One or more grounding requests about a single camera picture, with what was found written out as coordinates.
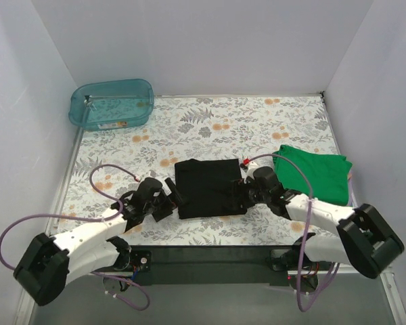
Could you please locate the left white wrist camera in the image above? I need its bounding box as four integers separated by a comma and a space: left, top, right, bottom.
137, 170, 157, 181

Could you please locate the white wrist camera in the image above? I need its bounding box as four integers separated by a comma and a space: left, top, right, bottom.
137, 170, 157, 181
241, 161, 261, 178

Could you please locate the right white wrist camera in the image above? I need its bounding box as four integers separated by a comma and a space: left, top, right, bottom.
241, 161, 261, 178

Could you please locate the floral table mat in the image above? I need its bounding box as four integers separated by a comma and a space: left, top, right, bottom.
52, 96, 338, 245

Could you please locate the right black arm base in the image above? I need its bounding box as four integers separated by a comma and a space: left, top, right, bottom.
263, 248, 300, 272

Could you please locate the lilac folded t shirt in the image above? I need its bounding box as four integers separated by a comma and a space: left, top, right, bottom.
347, 190, 353, 207

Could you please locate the teal plastic bin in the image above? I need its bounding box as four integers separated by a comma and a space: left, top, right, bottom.
68, 79, 154, 131

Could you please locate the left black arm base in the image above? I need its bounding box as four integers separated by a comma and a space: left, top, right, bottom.
99, 250, 152, 273

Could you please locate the black t shirt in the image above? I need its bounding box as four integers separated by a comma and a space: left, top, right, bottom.
175, 159, 247, 220

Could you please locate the green folded t shirt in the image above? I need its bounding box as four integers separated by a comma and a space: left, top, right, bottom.
273, 145, 353, 206

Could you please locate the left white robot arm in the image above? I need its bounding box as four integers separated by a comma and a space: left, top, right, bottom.
14, 177, 187, 306

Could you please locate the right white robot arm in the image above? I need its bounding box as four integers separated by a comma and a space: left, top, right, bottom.
231, 167, 405, 279

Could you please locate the aluminium frame rail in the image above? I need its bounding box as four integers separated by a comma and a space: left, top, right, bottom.
30, 246, 396, 324

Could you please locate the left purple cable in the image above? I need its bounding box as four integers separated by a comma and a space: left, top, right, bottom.
0, 164, 152, 311

